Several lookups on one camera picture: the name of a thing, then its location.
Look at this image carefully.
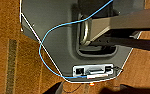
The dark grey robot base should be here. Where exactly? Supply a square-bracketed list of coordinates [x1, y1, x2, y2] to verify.
[20, 0, 150, 83]

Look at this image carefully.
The small white cable box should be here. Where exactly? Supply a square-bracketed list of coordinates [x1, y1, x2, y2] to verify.
[72, 63, 115, 79]

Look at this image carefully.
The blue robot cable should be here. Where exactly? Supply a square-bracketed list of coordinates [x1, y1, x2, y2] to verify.
[38, 0, 115, 81]

